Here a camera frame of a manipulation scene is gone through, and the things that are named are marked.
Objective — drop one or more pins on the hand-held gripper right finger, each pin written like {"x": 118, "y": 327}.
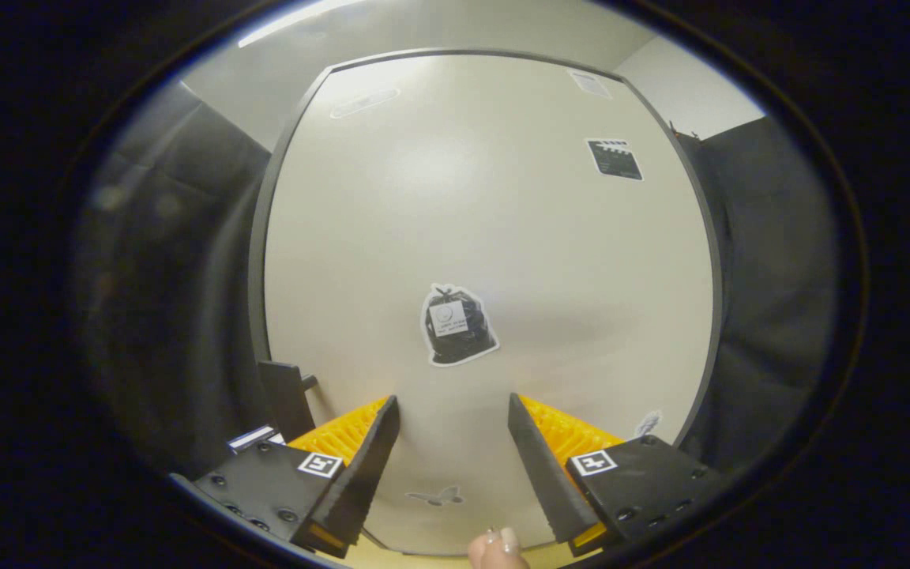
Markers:
{"x": 542, "y": 466}

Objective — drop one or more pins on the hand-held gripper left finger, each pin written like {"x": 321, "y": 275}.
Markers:
{"x": 364, "y": 466}

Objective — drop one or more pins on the white shoe cabinet door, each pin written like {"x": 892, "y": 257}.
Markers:
{"x": 486, "y": 205}

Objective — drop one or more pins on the black bookend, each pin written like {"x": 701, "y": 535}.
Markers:
{"x": 287, "y": 399}

